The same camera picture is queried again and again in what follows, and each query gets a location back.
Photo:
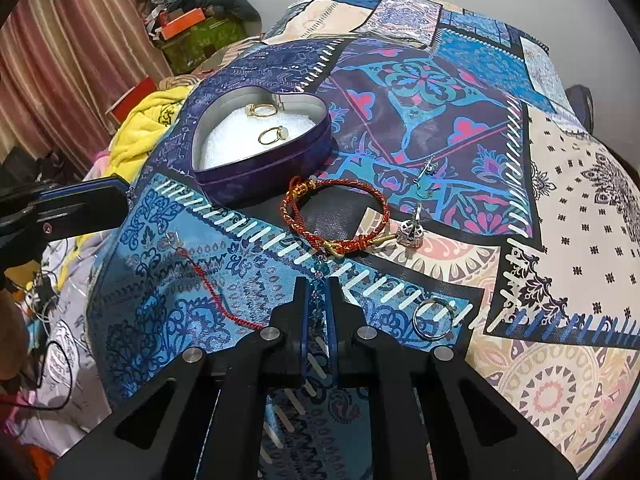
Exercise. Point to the yellow fleece blanket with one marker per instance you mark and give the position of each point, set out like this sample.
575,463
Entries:
145,125

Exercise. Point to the green printed bag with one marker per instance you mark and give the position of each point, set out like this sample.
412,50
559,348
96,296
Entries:
210,42

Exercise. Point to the blue patchwork tablecloth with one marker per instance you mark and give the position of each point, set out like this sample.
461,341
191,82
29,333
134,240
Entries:
450,135

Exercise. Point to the person's left forearm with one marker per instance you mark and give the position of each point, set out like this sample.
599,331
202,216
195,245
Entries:
10,340

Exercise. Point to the silver bell pendant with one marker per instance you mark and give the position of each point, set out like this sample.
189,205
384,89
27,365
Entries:
411,232

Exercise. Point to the cartoon print bedsheet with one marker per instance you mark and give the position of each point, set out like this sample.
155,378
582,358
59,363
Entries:
75,350

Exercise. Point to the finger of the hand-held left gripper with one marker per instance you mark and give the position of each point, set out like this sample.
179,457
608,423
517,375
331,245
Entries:
85,200

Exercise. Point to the grey cloth bundle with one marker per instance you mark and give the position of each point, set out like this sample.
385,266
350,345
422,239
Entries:
230,2

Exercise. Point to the orange box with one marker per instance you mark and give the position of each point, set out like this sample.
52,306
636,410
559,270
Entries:
182,24

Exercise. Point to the dark grey chair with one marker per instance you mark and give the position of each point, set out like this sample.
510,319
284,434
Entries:
581,107

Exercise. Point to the brown striped curtain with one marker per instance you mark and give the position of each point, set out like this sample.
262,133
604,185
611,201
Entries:
65,60

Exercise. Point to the red box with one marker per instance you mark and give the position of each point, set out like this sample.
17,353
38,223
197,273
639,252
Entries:
131,100

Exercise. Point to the silver hook earring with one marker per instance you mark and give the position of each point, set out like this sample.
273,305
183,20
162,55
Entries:
429,167

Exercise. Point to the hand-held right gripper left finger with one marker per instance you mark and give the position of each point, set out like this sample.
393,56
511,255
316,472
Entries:
301,320

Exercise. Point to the purple heart-shaped tin box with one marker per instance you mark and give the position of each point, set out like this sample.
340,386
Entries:
260,160

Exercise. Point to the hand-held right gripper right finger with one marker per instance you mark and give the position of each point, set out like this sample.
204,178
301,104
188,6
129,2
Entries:
334,320

